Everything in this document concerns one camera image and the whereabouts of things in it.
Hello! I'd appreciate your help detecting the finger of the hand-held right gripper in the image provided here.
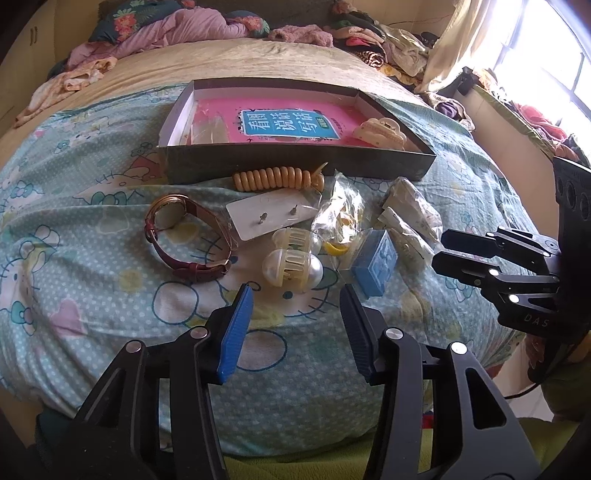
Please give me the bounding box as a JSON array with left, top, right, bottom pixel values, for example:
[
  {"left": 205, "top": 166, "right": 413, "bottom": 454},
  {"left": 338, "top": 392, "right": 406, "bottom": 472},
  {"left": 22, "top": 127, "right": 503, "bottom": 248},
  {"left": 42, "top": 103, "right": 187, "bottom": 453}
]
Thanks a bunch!
[
  {"left": 431, "top": 250, "right": 560, "bottom": 306},
  {"left": 441, "top": 226, "right": 563, "bottom": 274}
]

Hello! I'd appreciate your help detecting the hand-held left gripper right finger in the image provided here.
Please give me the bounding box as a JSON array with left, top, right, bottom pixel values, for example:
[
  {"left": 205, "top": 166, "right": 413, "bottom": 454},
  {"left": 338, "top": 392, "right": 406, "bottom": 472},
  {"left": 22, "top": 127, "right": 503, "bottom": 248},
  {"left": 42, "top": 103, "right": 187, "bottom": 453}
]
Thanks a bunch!
[{"left": 339, "top": 284, "right": 543, "bottom": 480}]

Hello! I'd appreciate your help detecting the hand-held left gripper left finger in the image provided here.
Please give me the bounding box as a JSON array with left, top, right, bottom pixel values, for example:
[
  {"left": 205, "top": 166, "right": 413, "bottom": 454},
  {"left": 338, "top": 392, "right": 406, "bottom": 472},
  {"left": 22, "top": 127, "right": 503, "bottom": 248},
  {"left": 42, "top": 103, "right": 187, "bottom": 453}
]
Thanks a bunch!
[{"left": 60, "top": 282, "right": 256, "bottom": 480}]

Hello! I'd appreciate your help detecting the small blue box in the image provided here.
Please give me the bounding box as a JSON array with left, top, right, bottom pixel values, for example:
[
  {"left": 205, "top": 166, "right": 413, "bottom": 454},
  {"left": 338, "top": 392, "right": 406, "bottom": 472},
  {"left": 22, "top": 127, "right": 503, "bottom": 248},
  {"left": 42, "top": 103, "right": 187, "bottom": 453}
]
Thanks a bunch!
[{"left": 351, "top": 229, "right": 399, "bottom": 297}]

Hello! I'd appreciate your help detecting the large pearl hair claw clip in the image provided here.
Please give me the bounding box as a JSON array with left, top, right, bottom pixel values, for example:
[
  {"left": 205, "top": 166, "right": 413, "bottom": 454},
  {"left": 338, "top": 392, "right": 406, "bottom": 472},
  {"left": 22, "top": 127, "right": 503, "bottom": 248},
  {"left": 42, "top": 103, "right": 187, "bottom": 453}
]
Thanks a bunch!
[{"left": 262, "top": 249, "right": 322, "bottom": 291}]

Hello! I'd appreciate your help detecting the small pearl hair claw clip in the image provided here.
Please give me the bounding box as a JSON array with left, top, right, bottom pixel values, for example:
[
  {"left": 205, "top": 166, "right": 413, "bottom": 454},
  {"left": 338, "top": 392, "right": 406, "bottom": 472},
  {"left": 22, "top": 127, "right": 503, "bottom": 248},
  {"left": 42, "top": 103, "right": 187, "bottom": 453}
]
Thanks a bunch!
[{"left": 272, "top": 227, "right": 321, "bottom": 257}]

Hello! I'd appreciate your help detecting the clear bag with yellow pieces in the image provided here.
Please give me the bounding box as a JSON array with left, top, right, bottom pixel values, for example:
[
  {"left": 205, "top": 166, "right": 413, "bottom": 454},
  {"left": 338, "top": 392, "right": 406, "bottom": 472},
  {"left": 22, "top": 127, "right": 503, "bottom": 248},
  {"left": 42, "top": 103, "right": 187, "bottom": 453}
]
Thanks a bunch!
[{"left": 311, "top": 171, "right": 370, "bottom": 259}]

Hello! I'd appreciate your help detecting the white earring card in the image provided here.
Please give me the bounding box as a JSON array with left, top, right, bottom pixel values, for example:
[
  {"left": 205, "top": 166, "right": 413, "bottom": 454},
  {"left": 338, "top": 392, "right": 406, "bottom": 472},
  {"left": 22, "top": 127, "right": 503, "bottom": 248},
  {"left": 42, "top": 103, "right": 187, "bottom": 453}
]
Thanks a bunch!
[{"left": 225, "top": 191, "right": 319, "bottom": 241}]

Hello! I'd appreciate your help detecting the watch with maroon strap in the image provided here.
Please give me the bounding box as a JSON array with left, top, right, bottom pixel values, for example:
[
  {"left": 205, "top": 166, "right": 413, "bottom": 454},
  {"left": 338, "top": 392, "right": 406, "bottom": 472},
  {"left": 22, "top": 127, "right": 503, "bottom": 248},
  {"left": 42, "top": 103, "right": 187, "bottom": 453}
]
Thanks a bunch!
[{"left": 144, "top": 194, "right": 233, "bottom": 282}]

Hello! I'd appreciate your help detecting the yellow spiral hair tie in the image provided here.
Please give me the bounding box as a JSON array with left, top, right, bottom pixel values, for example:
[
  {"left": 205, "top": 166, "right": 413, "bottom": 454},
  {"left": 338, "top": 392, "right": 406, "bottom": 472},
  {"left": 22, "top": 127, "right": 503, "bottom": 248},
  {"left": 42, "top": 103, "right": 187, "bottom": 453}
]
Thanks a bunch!
[{"left": 232, "top": 161, "right": 329, "bottom": 192}]

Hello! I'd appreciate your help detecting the shallow cardboard box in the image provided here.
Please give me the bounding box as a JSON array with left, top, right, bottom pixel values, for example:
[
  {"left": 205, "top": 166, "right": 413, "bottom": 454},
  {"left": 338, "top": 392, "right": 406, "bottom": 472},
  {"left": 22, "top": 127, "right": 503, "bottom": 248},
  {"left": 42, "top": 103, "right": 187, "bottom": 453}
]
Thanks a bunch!
[{"left": 156, "top": 78, "right": 437, "bottom": 183}]

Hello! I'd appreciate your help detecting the heap of clothes by window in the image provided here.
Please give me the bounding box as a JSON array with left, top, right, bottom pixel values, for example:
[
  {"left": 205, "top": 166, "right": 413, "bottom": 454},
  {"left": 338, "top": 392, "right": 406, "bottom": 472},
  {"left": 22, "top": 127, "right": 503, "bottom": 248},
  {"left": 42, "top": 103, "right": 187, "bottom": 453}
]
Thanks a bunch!
[{"left": 434, "top": 69, "right": 591, "bottom": 162}]

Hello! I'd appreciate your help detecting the cream hair claw clip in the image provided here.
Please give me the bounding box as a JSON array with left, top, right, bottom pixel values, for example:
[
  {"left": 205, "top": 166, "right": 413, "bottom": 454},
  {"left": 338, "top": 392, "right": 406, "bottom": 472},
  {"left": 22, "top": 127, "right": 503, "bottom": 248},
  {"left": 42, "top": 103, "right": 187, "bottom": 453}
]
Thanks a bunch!
[{"left": 353, "top": 117, "right": 409, "bottom": 151}]

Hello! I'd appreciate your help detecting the cartoon cat printed blanket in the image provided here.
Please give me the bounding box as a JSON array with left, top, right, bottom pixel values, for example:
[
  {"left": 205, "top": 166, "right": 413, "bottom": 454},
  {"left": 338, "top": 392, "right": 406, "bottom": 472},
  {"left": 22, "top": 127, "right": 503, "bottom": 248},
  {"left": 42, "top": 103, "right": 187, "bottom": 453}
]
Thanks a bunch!
[{"left": 0, "top": 85, "right": 532, "bottom": 457}]

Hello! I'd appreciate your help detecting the black clamp stand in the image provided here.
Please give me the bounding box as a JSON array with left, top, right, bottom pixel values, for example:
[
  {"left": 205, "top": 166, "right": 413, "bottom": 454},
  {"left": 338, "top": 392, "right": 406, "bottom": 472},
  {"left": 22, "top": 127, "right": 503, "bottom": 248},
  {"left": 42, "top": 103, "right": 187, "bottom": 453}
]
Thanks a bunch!
[{"left": 455, "top": 67, "right": 476, "bottom": 95}]

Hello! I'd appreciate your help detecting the bright window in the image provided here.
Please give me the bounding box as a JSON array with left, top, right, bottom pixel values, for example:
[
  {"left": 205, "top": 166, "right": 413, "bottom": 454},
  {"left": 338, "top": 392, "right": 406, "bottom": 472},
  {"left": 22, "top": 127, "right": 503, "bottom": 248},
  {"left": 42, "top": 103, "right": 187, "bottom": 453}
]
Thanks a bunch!
[{"left": 485, "top": 0, "right": 591, "bottom": 134}]

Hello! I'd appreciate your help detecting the clear plastic packet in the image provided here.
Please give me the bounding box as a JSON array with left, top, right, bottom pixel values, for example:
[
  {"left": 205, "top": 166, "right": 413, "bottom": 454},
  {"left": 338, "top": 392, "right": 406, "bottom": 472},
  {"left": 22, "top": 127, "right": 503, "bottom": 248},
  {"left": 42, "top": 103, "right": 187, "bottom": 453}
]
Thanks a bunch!
[{"left": 191, "top": 108, "right": 232, "bottom": 144}]

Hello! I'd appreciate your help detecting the cream curtain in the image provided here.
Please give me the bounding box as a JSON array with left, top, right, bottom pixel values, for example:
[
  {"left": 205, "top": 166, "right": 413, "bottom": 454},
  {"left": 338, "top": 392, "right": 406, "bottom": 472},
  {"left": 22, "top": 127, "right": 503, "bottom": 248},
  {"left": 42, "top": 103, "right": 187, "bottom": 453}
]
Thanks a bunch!
[{"left": 420, "top": 0, "right": 522, "bottom": 93}]

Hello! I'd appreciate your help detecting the pink book with blue label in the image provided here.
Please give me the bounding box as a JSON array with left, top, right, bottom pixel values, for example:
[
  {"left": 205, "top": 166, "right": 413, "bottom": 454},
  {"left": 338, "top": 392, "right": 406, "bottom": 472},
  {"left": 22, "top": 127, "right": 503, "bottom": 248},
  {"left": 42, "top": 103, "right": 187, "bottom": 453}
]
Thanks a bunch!
[{"left": 187, "top": 95, "right": 393, "bottom": 148}]

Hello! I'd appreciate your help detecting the pile of mixed clothes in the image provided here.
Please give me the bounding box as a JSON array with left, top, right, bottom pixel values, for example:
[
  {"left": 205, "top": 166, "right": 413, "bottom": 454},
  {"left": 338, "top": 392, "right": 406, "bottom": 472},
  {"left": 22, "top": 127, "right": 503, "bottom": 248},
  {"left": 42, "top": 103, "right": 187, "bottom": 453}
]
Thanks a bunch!
[{"left": 330, "top": 0, "right": 444, "bottom": 88}]

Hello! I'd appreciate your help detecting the beige bedspread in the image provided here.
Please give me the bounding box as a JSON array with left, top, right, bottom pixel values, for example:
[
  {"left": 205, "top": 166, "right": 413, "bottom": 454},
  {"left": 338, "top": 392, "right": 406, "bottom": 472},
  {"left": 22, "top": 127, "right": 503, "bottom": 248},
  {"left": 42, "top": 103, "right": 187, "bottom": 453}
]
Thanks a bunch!
[{"left": 0, "top": 37, "right": 430, "bottom": 153}]

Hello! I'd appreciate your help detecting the pink fuzzy cloth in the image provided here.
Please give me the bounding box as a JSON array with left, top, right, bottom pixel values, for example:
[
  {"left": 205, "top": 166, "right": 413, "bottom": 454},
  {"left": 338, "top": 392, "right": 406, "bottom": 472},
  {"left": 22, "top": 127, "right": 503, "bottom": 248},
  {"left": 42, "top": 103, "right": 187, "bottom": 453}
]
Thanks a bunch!
[{"left": 270, "top": 25, "right": 334, "bottom": 47}]

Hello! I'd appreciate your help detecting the peach garment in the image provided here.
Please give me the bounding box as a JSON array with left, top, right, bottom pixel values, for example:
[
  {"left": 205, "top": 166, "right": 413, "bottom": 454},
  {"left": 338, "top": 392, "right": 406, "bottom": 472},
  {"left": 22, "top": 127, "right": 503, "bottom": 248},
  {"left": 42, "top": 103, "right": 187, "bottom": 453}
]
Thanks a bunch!
[{"left": 14, "top": 55, "right": 118, "bottom": 127}]

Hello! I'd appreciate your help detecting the pink quilt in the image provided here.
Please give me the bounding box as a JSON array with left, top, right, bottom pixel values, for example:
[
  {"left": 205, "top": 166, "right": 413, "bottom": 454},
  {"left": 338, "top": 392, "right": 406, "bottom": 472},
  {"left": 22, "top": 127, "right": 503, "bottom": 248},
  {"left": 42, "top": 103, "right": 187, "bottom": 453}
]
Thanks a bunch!
[{"left": 69, "top": 9, "right": 259, "bottom": 70}]

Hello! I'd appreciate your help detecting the dark green headboard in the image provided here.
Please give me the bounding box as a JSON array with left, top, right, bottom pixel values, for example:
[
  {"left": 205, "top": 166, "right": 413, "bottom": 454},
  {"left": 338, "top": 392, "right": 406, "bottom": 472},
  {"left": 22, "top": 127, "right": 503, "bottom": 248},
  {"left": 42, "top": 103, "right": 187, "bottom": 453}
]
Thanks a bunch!
[{"left": 259, "top": 0, "right": 338, "bottom": 31}]

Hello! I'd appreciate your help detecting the dark floral cloth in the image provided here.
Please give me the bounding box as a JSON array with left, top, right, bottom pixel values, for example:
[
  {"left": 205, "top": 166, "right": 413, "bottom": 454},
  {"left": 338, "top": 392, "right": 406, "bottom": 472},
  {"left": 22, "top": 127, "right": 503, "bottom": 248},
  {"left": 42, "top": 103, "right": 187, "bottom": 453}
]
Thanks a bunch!
[{"left": 88, "top": 0, "right": 271, "bottom": 44}]

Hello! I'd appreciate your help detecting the beige wardrobe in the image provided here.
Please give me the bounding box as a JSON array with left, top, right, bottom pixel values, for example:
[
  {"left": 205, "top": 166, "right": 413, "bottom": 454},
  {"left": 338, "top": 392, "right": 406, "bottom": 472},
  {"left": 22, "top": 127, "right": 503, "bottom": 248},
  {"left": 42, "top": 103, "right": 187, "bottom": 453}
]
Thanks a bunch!
[{"left": 0, "top": 23, "right": 61, "bottom": 134}]

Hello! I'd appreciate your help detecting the black cable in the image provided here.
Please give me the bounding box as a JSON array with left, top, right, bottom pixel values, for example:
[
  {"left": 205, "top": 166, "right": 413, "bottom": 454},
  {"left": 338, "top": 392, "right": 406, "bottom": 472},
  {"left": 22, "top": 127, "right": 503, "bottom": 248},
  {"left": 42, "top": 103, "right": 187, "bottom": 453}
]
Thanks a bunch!
[{"left": 503, "top": 332, "right": 591, "bottom": 400}]

